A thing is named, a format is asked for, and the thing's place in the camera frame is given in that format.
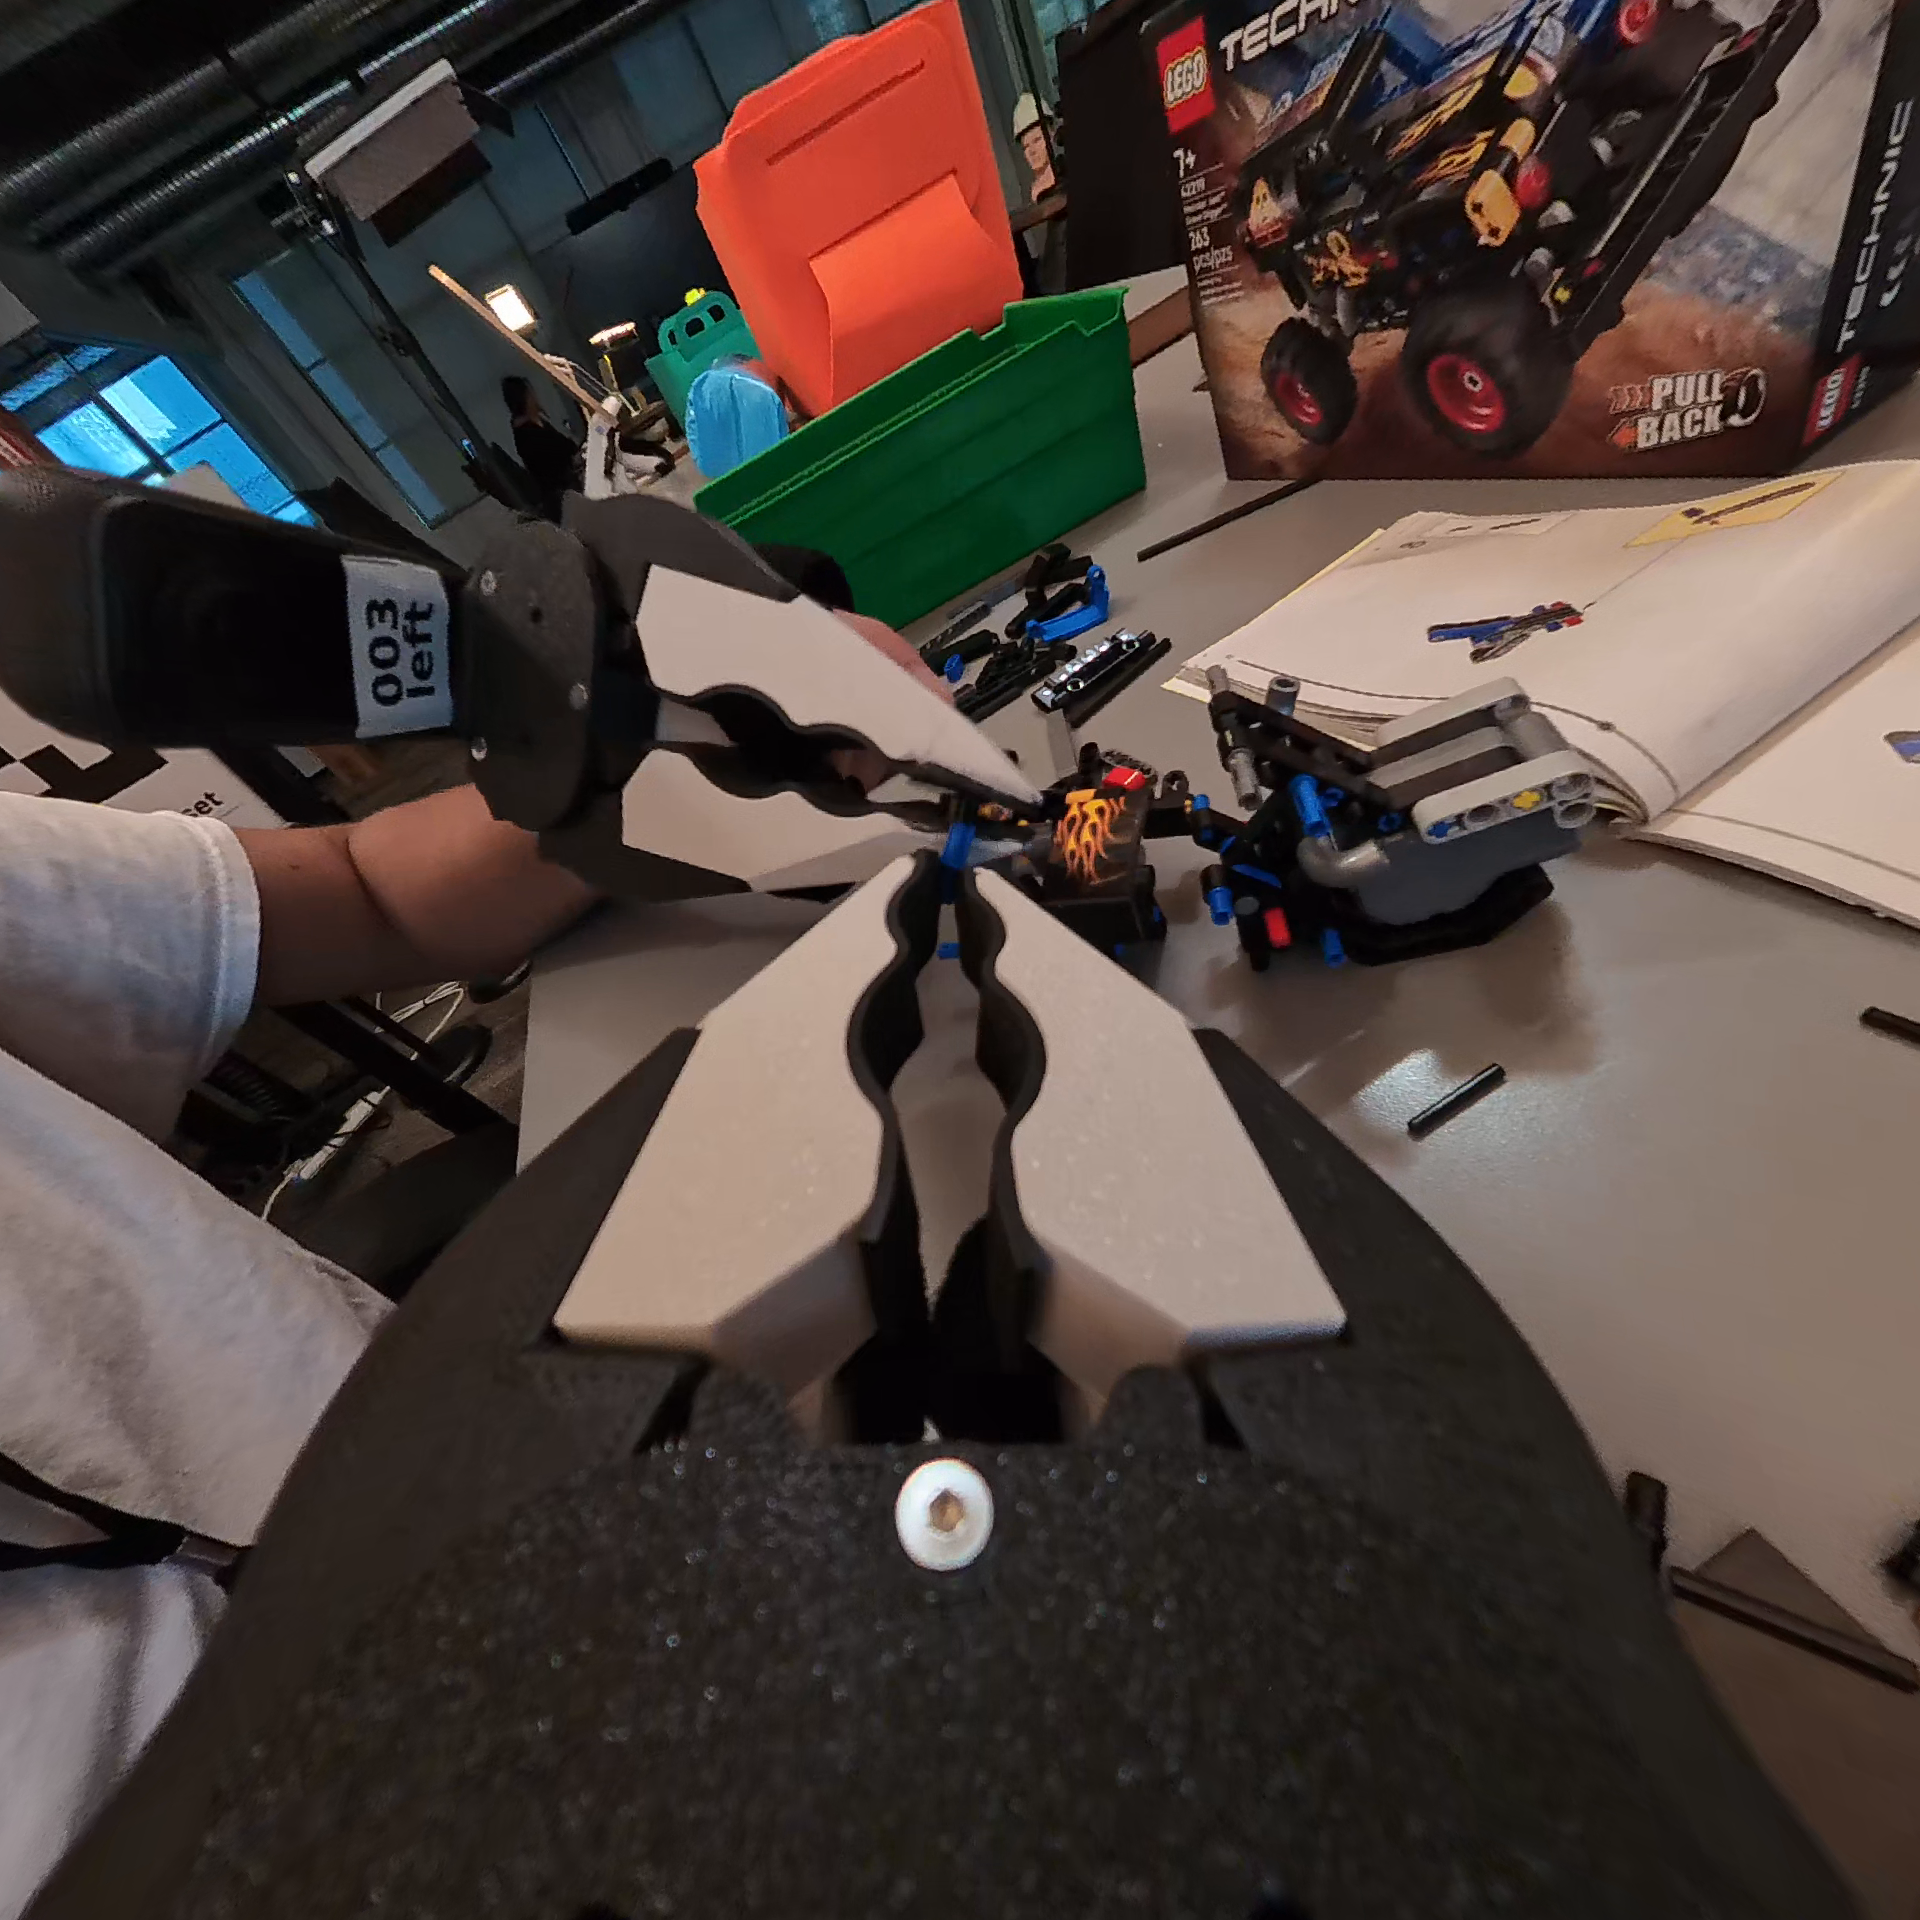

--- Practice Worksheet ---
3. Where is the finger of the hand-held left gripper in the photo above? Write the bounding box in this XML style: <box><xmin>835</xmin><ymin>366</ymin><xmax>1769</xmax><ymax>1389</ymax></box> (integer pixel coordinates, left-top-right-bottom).
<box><xmin>630</xmin><ymin>561</ymin><xmax>1046</xmax><ymax>822</ymax></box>
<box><xmin>614</xmin><ymin>727</ymin><xmax>961</xmax><ymax>904</ymax></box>

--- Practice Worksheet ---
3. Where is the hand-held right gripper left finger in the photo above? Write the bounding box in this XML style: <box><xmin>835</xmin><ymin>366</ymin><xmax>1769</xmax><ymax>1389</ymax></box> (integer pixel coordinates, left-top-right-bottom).
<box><xmin>550</xmin><ymin>853</ymin><xmax>939</xmax><ymax>1430</ymax></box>

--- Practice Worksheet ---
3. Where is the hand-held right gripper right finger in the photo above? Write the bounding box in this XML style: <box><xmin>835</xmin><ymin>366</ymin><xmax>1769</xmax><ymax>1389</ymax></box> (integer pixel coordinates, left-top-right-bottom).
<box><xmin>957</xmin><ymin>865</ymin><xmax>1348</xmax><ymax>1430</ymax></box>

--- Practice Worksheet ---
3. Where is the flame printed lego assembly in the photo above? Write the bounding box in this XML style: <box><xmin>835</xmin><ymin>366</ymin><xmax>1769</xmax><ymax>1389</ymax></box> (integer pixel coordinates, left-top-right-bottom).
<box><xmin>960</xmin><ymin>760</ymin><xmax>1204</xmax><ymax>964</ymax></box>

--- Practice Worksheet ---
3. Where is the person's left forearm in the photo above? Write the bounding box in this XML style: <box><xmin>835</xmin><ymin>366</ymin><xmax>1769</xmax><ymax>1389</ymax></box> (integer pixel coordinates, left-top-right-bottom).
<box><xmin>238</xmin><ymin>813</ymin><xmax>606</xmax><ymax>1009</ymax></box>

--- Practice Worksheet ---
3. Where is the blue curved lego piece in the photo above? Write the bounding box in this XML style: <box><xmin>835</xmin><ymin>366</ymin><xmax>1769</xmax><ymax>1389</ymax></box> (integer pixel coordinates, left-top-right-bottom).
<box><xmin>1008</xmin><ymin>545</ymin><xmax>1116</xmax><ymax>640</ymax></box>

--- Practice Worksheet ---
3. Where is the short black lego axle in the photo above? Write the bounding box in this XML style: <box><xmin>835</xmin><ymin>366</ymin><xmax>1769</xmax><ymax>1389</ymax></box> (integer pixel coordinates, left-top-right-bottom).
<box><xmin>1405</xmin><ymin>1061</ymin><xmax>1509</xmax><ymax>1135</ymax></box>

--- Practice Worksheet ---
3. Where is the grey black lego chassis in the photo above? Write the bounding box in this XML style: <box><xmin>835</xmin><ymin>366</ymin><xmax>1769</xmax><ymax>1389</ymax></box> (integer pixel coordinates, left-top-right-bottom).
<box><xmin>1199</xmin><ymin>674</ymin><xmax>1596</xmax><ymax>970</ymax></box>

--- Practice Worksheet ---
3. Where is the lego set cardboard box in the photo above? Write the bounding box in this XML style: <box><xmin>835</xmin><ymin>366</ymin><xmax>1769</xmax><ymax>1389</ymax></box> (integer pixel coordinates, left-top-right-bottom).
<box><xmin>1055</xmin><ymin>0</ymin><xmax>1920</xmax><ymax>482</ymax></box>

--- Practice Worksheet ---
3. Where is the person's left hand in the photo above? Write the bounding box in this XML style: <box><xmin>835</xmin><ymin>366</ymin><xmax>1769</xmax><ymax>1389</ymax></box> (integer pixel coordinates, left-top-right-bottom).
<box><xmin>830</xmin><ymin>604</ymin><xmax>961</xmax><ymax>711</ymax></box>

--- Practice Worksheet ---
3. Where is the green plastic bin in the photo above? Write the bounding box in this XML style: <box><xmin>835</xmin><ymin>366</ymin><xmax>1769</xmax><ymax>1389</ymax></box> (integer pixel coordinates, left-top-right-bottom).
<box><xmin>693</xmin><ymin>287</ymin><xmax>1151</xmax><ymax>633</ymax></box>

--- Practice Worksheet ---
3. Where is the green plastic container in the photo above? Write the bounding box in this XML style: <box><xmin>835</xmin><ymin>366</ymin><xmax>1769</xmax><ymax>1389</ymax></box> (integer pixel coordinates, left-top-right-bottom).
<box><xmin>646</xmin><ymin>293</ymin><xmax>760</xmax><ymax>425</ymax></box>

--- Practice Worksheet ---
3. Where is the black white patterned mat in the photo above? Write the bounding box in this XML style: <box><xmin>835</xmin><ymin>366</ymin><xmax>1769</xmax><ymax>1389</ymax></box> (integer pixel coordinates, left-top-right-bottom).
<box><xmin>0</xmin><ymin>690</ymin><xmax>288</xmax><ymax>830</ymax></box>

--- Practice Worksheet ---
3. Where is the long thin black rod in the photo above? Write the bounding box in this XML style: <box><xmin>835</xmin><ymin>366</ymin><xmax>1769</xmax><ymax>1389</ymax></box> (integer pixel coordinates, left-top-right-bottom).
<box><xmin>1135</xmin><ymin>477</ymin><xmax>1324</xmax><ymax>561</ymax></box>

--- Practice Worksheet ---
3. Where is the orange cardboard box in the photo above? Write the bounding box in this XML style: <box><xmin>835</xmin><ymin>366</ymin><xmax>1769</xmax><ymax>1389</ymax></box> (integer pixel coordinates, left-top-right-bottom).
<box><xmin>689</xmin><ymin>0</ymin><xmax>1027</xmax><ymax>422</ymax></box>

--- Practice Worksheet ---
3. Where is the hanging grey light panel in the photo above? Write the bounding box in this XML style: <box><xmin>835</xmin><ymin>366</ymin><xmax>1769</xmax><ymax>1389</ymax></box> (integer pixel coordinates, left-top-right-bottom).
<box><xmin>299</xmin><ymin>58</ymin><xmax>491</xmax><ymax>244</ymax></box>

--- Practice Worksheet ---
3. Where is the person's white shirt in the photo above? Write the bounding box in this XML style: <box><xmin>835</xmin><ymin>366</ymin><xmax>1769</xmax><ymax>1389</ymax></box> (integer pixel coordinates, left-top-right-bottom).
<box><xmin>0</xmin><ymin>791</ymin><xmax>396</xmax><ymax>1882</ymax></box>

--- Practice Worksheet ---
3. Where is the open instruction booklet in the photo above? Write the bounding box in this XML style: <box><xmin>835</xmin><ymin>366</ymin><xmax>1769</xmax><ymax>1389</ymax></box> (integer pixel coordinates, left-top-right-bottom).
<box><xmin>1167</xmin><ymin>461</ymin><xmax>1920</xmax><ymax>928</ymax></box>

